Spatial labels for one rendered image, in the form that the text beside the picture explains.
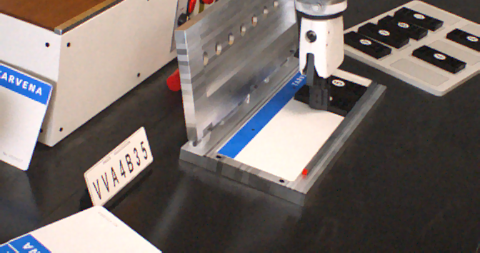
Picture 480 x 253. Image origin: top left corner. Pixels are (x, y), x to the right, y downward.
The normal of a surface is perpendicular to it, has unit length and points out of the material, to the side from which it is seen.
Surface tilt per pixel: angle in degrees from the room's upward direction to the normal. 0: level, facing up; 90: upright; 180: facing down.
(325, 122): 0
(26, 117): 69
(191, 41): 74
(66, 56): 90
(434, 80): 0
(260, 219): 0
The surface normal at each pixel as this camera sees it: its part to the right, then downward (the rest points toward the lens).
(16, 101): -0.37, 0.03
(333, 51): 0.92, 0.14
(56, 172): 0.17, -0.86
